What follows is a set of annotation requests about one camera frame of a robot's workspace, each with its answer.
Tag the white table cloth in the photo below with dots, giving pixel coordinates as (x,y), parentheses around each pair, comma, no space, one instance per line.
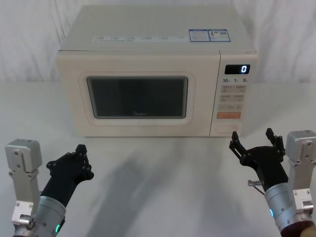
(160,187)

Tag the white curtain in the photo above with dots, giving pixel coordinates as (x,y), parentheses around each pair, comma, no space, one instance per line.
(32,37)

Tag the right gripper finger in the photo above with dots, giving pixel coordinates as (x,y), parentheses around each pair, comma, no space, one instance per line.
(239,150)
(277,144)

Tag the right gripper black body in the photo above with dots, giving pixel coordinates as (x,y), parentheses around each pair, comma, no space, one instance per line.
(267,165)

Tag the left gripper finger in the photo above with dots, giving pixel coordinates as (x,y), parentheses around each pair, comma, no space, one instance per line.
(87,168)
(66,159)

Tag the oven control panel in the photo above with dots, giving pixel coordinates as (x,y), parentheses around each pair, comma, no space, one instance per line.
(234,98)

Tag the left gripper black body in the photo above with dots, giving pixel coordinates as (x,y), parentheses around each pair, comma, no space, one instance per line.
(64,180)

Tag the cream microwave oven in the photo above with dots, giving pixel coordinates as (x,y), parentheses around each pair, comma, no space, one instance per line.
(148,61)

